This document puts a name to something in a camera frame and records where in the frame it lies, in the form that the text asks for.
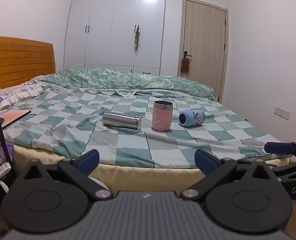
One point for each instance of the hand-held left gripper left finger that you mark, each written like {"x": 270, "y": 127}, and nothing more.
{"x": 88, "y": 160}

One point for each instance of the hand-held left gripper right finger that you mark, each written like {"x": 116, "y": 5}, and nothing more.
{"x": 205, "y": 161}

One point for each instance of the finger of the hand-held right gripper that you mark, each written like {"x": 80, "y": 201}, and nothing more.
{"x": 279, "y": 147}
{"x": 273, "y": 168}

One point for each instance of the blue printed cup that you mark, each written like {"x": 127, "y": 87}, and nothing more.
{"x": 194, "y": 117}

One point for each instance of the stainless steel cup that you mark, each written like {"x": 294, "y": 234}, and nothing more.
{"x": 121, "y": 121}

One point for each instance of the pink cup with steel rim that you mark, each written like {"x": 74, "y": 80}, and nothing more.
{"x": 161, "y": 118}

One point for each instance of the green checkered bed sheet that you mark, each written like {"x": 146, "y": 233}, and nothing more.
{"x": 128, "y": 145}

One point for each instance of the beige mattress pad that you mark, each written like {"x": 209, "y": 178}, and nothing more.
{"x": 143, "y": 177}

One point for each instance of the pink notebook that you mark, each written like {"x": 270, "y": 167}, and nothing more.
{"x": 13, "y": 117}

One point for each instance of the green floral quilt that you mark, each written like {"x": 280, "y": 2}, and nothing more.
{"x": 128, "y": 81}

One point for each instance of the purple floral pillow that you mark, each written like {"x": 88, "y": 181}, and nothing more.
{"x": 20, "y": 92}

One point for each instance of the brown hanging pouch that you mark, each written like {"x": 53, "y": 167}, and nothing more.
{"x": 185, "y": 65}

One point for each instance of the beige wooden door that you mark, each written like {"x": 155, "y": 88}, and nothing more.
{"x": 205, "y": 42}

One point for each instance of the wooden headboard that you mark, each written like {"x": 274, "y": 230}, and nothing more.
{"x": 20, "y": 60}

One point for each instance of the white wardrobe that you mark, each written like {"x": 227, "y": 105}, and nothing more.
{"x": 100, "y": 30}

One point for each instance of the hanging green ornament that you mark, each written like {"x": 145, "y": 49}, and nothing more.
{"x": 137, "y": 38}

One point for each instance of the white wall socket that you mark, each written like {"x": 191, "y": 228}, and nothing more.
{"x": 282, "y": 111}

